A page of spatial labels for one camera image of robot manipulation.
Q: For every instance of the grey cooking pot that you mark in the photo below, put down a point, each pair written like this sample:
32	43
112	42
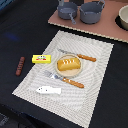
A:
90	12

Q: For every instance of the grey saucepan with handle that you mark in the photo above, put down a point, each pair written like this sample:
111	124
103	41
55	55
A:
67	10

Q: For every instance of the round wooden plate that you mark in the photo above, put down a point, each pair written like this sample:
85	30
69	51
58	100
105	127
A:
68	73

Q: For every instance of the knife with orange handle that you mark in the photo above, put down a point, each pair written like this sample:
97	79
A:
79	55

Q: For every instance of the brown sausage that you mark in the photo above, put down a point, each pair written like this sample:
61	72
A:
20	66

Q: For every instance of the white toy fish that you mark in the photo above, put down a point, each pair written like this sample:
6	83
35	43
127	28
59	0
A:
48	90

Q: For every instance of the beige bowl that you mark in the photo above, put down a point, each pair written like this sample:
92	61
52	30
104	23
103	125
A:
123	14

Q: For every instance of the woven beige placemat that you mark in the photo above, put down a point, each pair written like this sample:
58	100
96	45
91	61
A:
74	104

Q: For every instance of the yellow butter box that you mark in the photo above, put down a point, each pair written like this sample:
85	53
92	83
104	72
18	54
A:
41	59

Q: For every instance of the fork with orange handle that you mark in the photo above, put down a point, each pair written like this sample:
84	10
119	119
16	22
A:
69	81

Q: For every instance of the golden bread loaf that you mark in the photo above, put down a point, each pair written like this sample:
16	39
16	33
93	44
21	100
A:
68	64

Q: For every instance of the pink toy stove board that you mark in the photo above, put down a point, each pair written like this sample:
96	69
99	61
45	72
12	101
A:
106	27

